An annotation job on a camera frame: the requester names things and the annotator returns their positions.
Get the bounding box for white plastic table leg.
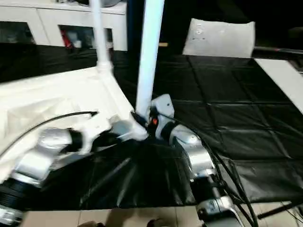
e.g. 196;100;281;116
89;0;115;72
134;0;166;126

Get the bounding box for white plastic table top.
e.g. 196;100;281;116
0;66;150;183

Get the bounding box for black work mat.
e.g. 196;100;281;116
0;42;303;212

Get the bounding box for white flat panel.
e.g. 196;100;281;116
182;18;257;59

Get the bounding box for white cabinet with glass doors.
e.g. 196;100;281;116
0;0;129;52

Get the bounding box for white flat sheet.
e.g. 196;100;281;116
253;58;303;115

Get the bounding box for black metal stand leg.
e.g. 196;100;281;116
258;201;303;221

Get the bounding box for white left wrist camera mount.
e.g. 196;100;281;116
78;113;113;155

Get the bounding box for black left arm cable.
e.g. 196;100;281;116
0;111;99;157

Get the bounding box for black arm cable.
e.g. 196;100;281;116
171;118;259;227
0;111;99;157

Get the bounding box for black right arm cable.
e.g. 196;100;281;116
171;118;259;227

